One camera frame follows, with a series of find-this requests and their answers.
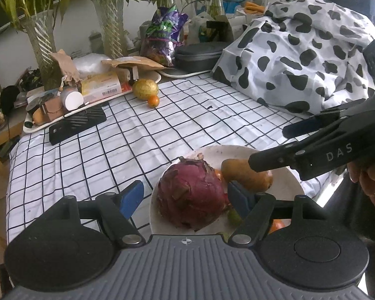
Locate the white oval tray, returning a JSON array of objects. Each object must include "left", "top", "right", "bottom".
[
  {"left": 22, "top": 70, "right": 162, "bottom": 134},
  {"left": 157, "top": 68, "right": 210, "bottom": 79}
]

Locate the purple snack bag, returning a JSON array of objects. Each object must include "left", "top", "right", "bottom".
[{"left": 140, "top": 4, "right": 188, "bottom": 67}]

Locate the brown mango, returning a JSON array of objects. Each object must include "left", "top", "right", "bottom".
[{"left": 221, "top": 158, "right": 274, "bottom": 193}]

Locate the small tangerine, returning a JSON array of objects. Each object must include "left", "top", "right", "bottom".
[{"left": 147, "top": 95, "right": 160, "bottom": 108}]

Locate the person right hand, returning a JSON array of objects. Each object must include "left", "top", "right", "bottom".
[{"left": 346, "top": 149, "right": 375, "bottom": 216}]

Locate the crumpled brown paper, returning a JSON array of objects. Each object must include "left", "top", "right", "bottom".
[{"left": 50, "top": 49, "right": 81, "bottom": 85}]

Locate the green lime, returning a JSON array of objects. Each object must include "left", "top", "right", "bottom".
[
  {"left": 217, "top": 231, "right": 230, "bottom": 243},
  {"left": 227, "top": 208, "right": 243, "bottom": 227}
]

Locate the white oval tray right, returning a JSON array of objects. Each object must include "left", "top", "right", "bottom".
[{"left": 157, "top": 68, "right": 210, "bottom": 79}]

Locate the white cylinder jar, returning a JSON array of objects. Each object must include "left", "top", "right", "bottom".
[{"left": 60, "top": 87, "right": 84, "bottom": 111}]

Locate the checkered tablecloth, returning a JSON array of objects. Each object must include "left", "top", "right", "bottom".
[{"left": 5, "top": 70, "right": 332, "bottom": 245}]

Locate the brown padded envelope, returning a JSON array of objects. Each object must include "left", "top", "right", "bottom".
[{"left": 101, "top": 56, "right": 165, "bottom": 71}]

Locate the red dragon fruit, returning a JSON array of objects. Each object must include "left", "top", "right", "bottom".
[{"left": 156, "top": 156, "right": 230, "bottom": 231}]

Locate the cow print cloth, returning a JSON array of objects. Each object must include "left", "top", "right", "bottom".
[{"left": 212, "top": 0, "right": 375, "bottom": 115}]

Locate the grey zip case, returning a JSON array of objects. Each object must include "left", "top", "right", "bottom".
[{"left": 173, "top": 41, "right": 229, "bottom": 73}]

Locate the yellow medicine box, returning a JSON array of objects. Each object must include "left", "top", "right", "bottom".
[{"left": 81, "top": 71, "right": 122, "bottom": 99}]

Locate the glass vase left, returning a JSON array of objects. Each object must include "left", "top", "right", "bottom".
[{"left": 21, "top": 9, "right": 62, "bottom": 91}]

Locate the glass vase middle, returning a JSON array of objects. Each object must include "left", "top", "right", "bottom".
[{"left": 92, "top": 0, "right": 128, "bottom": 59}]

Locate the glass vase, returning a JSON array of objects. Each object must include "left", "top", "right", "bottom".
[
  {"left": 21, "top": 9, "right": 62, "bottom": 91},
  {"left": 92, "top": 0, "right": 128, "bottom": 59}
]

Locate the large orange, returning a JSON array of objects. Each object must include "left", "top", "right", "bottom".
[{"left": 268, "top": 219, "right": 286, "bottom": 234}]

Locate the yellow green pear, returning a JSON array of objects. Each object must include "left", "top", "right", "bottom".
[{"left": 132, "top": 78, "right": 158, "bottom": 100}]

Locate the white oval tray left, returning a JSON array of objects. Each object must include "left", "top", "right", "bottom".
[{"left": 22, "top": 70, "right": 162, "bottom": 134}]

